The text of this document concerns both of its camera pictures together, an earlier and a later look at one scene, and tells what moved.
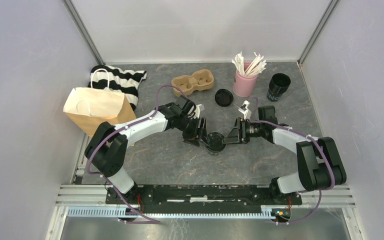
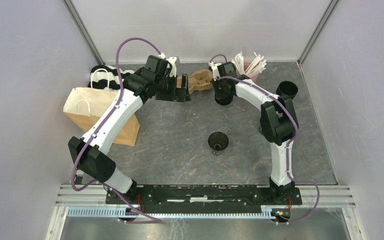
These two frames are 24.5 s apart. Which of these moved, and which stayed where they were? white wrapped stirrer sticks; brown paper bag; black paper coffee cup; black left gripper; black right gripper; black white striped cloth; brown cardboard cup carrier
Moved: black right gripper; black left gripper
Stayed: white wrapped stirrer sticks; brown paper bag; brown cardboard cup carrier; black paper coffee cup; black white striped cloth
